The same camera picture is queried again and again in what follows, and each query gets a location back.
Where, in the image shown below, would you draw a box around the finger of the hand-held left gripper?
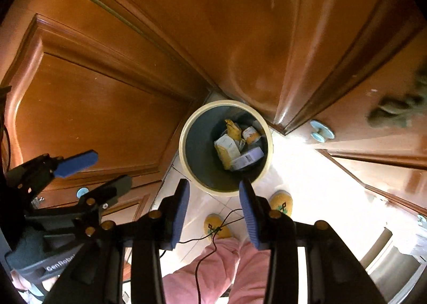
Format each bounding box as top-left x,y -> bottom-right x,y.
72,175 -> 133,238
5,150 -> 99,198

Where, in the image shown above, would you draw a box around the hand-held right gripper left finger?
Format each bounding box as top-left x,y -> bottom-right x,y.
57,179 -> 191,304

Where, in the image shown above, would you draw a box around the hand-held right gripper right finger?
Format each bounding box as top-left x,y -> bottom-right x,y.
239,180 -> 377,304

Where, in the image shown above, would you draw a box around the white box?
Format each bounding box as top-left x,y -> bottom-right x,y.
230,147 -> 265,171

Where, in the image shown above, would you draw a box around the yellow white packet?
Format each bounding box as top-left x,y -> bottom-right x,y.
214,135 -> 242,170

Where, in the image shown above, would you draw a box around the round beige trash bin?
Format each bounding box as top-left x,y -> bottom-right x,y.
179,100 -> 274,198

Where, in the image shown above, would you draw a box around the paper cup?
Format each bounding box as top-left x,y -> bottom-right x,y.
242,126 -> 261,146

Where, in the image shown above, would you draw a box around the yellow bag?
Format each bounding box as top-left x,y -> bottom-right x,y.
224,119 -> 242,144

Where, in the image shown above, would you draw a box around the yellow slipper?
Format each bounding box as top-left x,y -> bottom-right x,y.
268,190 -> 294,218
204,213 -> 233,241

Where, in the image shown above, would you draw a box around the person's pink pants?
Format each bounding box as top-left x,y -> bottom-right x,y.
162,235 -> 272,304

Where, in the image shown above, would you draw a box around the wooden corner cabinet door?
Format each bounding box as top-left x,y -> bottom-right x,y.
67,0 -> 414,131

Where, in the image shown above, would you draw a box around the black cable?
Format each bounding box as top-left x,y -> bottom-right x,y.
0,85 -> 14,171
160,209 -> 246,304

